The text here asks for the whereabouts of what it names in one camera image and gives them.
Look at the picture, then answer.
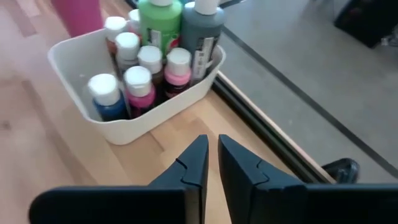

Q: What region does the small pink paint bottle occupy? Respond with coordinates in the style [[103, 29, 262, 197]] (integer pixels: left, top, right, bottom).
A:
[[164, 47, 193, 99]]

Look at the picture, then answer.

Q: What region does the white plastic bin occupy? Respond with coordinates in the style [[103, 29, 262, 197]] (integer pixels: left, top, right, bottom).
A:
[[47, 27, 226, 146]]

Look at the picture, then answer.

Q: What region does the small blue paint bottle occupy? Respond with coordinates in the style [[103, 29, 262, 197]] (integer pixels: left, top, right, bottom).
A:
[[87, 73, 129, 122]]

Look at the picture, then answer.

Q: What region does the large dark grey paint bottle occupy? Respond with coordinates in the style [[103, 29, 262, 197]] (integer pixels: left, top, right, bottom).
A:
[[180, 0, 225, 85]]

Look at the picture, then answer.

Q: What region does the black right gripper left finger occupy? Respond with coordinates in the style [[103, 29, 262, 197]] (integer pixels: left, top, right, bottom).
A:
[[29, 134, 209, 224]]

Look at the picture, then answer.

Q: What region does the small crimson paint bottle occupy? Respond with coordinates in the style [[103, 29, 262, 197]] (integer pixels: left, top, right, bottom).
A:
[[123, 65, 156, 119]]

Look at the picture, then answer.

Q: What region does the large green paint bottle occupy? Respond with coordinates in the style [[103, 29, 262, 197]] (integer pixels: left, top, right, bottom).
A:
[[138, 0, 183, 60]]

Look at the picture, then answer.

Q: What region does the black floor equipment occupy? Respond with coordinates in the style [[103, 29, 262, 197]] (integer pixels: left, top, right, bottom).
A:
[[333, 0, 398, 49]]

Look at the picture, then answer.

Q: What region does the small dark brown paint bottle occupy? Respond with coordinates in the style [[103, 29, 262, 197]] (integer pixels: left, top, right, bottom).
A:
[[137, 45, 165, 94]]

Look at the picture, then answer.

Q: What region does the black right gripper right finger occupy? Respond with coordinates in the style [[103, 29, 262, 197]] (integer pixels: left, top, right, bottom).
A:
[[218, 134, 398, 224]]

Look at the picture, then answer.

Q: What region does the maroon plastic cup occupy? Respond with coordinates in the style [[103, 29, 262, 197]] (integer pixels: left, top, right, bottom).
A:
[[51, 0, 104, 38]]

